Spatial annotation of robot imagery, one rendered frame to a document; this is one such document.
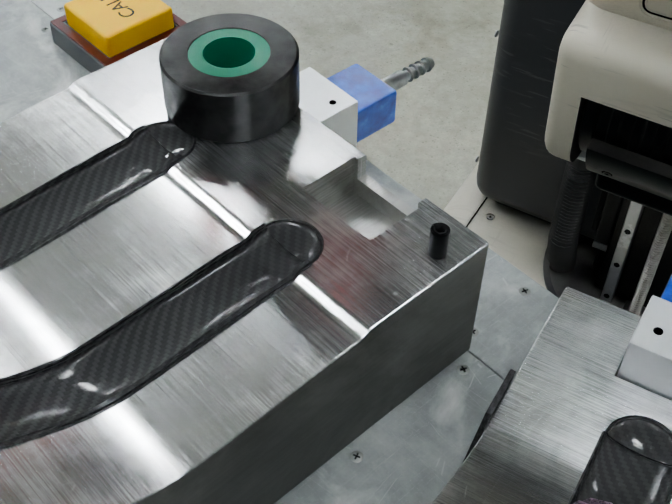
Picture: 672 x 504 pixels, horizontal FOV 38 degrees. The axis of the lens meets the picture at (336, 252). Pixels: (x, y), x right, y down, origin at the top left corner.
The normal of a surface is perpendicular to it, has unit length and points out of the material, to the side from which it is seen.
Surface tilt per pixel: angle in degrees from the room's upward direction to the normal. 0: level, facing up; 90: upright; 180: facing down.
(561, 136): 98
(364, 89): 0
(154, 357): 9
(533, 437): 0
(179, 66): 0
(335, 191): 90
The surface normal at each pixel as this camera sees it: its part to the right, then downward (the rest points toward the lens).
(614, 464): 0.16, -0.61
